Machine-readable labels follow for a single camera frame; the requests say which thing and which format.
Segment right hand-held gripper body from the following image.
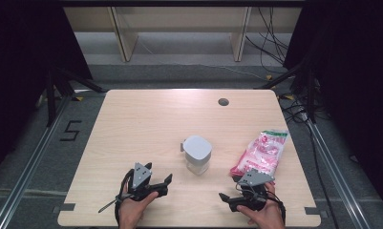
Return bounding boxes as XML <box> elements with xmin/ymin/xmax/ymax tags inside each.
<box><xmin>229</xmin><ymin>169</ymin><xmax>275</xmax><ymax>213</ymax></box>

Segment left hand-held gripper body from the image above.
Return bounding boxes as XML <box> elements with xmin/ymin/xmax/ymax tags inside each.
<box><xmin>126</xmin><ymin>162</ymin><xmax>169</xmax><ymax>202</ymax></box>

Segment pink and white plastic bag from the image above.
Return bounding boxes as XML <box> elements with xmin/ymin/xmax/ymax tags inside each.
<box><xmin>229</xmin><ymin>128</ymin><xmax>289</xmax><ymax>179</ymax></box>

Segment clear jar with grey lid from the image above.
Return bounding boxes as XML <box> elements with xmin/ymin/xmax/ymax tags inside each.
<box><xmin>180</xmin><ymin>135</ymin><xmax>213</xmax><ymax>177</ymax></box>

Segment person's left hand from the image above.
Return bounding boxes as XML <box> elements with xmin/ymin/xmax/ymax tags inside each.
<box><xmin>118</xmin><ymin>190</ymin><xmax>160</xmax><ymax>229</ymax></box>

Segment person's right hand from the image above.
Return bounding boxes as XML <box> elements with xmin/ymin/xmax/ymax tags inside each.
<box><xmin>236</xmin><ymin>181</ymin><xmax>287</xmax><ymax>229</ymax></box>

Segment black metal stand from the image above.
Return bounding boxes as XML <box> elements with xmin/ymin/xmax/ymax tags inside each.
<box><xmin>45</xmin><ymin>66</ymin><xmax>107</xmax><ymax>128</ymax></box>
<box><xmin>255</xmin><ymin>58</ymin><xmax>318</xmax><ymax>124</ymax></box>

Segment black curtain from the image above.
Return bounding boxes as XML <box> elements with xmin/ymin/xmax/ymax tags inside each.
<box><xmin>0</xmin><ymin>0</ymin><xmax>94</xmax><ymax>180</ymax></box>
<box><xmin>283</xmin><ymin>0</ymin><xmax>383</xmax><ymax>219</ymax></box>

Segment beige wooden desk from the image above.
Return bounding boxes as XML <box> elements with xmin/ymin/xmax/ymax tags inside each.
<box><xmin>63</xmin><ymin>6</ymin><xmax>303</xmax><ymax>63</ymax></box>

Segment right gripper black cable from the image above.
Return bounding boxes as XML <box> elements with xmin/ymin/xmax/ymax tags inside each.
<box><xmin>266</xmin><ymin>190</ymin><xmax>287</xmax><ymax>225</ymax></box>

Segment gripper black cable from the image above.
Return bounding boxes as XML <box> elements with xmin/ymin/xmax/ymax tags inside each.
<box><xmin>266</xmin><ymin>190</ymin><xmax>287</xmax><ymax>225</ymax></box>
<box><xmin>97</xmin><ymin>169</ymin><xmax>136</xmax><ymax>227</ymax></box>

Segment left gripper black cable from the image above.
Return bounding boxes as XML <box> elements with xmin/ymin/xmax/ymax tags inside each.
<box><xmin>97</xmin><ymin>169</ymin><xmax>136</xmax><ymax>227</ymax></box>

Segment aluminium floor rail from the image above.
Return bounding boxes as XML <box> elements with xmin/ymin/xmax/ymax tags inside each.
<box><xmin>0</xmin><ymin>94</ymin><xmax>73</xmax><ymax>229</ymax></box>
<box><xmin>306</xmin><ymin>119</ymin><xmax>370</xmax><ymax>229</ymax></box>

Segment black floor cables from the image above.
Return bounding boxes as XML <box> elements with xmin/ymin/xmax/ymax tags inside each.
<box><xmin>278</xmin><ymin>94</ymin><xmax>311</xmax><ymax>126</ymax></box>

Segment bundle of black cables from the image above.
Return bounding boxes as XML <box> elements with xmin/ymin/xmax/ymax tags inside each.
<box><xmin>245</xmin><ymin>6</ymin><xmax>291</xmax><ymax>74</ymax></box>

